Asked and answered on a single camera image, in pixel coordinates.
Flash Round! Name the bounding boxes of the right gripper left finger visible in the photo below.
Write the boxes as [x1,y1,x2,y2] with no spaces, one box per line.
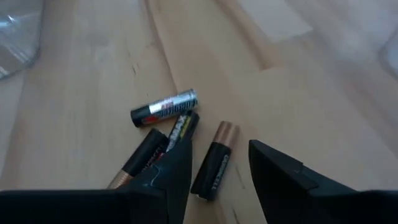
[0,138,193,224]

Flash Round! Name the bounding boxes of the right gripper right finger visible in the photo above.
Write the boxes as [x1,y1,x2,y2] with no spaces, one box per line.
[248,139,398,224]

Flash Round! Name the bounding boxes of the silver Energizer battery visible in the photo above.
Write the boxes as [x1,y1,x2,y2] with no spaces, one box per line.
[130,88,199,128]

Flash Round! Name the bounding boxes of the clear plastic bin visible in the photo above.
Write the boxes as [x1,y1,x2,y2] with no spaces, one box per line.
[0,0,44,80]

